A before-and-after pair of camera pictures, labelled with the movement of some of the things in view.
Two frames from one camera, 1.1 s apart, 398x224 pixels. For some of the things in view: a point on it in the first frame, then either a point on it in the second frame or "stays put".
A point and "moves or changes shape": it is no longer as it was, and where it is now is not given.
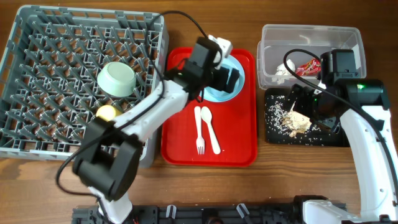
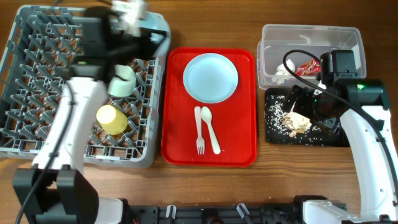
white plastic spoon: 206,116 stays put
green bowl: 116,79 stays put
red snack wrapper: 311,68 stays put
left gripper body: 219,77 → 138,48
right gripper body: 310,102 stays put
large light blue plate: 212,94 moves or changes shape
